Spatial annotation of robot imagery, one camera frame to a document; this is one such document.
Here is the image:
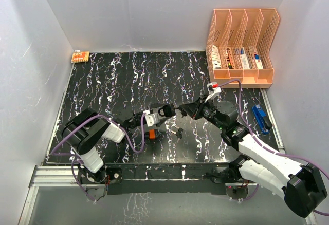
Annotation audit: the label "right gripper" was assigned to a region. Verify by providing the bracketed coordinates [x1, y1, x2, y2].
[181, 94, 226, 131]

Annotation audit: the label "black head key set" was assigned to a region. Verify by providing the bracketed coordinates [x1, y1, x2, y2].
[175, 107, 187, 117]

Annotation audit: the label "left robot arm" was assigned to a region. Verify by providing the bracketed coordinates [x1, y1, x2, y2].
[62, 104, 176, 183]

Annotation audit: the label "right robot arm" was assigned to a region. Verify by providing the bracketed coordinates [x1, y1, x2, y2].
[178, 97, 328, 218]

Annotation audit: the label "black marble pattern mat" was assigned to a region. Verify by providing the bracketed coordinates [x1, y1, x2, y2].
[46, 51, 281, 164]

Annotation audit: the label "orange black padlock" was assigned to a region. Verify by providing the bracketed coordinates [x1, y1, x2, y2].
[148, 129, 159, 140]

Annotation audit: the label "white box in organizer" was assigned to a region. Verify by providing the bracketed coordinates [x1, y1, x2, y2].
[211, 45, 222, 70]

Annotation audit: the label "dark markers in organizer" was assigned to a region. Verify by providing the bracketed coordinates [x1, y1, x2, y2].
[225, 48, 234, 69]

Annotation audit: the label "white blue tube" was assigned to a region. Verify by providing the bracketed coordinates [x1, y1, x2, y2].
[234, 47, 250, 69]

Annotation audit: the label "blue black stapler tool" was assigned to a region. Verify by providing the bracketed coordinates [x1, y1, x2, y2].
[252, 105, 272, 134]

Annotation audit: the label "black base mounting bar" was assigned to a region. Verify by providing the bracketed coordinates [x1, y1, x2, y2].
[102, 162, 260, 195]

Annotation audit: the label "orange plastic file organizer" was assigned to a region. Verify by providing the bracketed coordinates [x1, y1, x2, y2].
[206, 8, 280, 88]

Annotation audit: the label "blue red white box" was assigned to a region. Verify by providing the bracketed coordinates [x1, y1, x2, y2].
[254, 52, 264, 69]

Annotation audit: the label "small orange card box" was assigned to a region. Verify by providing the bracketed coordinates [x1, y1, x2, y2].
[71, 51, 90, 63]

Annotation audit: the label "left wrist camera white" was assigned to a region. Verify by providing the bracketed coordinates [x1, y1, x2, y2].
[143, 110, 160, 127]

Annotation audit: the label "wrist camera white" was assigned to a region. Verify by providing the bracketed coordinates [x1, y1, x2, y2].
[143, 110, 160, 127]
[205, 82, 222, 102]

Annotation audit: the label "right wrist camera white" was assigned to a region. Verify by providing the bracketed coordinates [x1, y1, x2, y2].
[205, 82, 222, 102]

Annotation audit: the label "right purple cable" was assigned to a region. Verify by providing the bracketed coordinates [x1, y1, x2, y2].
[215, 79, 329, 217]

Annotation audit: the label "purple cable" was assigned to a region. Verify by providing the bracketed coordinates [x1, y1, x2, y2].
[215, 79, 329, 217]
[51, 111, 146, 202]

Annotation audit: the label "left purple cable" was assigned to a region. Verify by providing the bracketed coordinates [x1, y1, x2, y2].
[51, 111, 146, 202]

